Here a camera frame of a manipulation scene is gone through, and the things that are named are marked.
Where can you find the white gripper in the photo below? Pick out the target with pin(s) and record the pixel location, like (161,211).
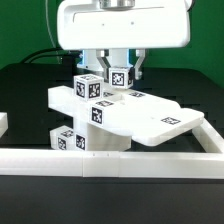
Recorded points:
(87,24)

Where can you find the white chair back frame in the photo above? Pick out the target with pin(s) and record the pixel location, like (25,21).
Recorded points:
(147,119)

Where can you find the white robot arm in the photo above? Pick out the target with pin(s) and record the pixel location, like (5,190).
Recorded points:
(117,57)

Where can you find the white block left edge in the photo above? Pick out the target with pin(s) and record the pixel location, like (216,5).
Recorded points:
(3,123)

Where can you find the white U-shaped obstacle fence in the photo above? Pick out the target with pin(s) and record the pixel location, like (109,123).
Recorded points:
(206,165)

